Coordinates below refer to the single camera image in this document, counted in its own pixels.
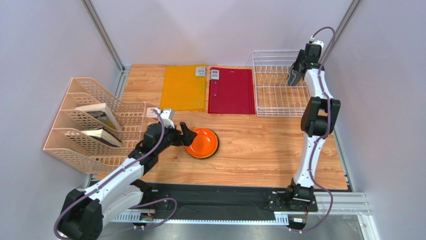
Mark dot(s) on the book in rack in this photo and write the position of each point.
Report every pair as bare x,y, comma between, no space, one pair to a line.
102,113
104,136

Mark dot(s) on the lower book in rack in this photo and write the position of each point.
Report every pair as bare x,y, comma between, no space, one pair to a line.
104,136

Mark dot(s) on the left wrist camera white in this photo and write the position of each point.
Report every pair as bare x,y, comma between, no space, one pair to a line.
167,115

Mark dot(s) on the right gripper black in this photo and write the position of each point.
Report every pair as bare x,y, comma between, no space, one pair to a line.
298,66

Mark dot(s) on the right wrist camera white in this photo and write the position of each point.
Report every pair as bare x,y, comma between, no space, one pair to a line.
316,42

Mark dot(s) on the white wire dish rack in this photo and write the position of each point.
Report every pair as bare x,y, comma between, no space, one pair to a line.
274,96

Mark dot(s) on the upper book in rack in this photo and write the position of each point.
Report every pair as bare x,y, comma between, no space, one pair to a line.
102,113

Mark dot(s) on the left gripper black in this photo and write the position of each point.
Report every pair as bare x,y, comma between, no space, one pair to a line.
186,138

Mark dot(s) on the orange file folder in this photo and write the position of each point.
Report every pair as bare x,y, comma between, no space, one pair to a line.
184,88

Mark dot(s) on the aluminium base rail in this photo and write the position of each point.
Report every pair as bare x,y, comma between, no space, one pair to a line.
329,204

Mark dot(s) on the black base mat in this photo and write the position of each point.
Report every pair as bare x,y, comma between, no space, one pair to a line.
215,202

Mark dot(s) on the pink magazine file rack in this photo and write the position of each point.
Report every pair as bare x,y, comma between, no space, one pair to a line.
67,142

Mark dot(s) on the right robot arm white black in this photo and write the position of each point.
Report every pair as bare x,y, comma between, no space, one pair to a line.
317,122

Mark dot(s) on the red file folder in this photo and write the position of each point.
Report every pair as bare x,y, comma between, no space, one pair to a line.
231,91

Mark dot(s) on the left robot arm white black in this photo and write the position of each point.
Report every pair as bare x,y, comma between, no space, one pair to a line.
86,212

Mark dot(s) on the orange plate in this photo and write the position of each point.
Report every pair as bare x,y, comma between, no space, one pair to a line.
203,142

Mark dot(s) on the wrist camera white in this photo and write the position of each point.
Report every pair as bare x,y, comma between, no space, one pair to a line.
167,115
316,42

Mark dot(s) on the dark grey plate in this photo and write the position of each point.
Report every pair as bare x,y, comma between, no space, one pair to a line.
294,77

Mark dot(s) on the small white box in organizer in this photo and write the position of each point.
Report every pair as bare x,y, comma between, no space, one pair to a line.
151,112

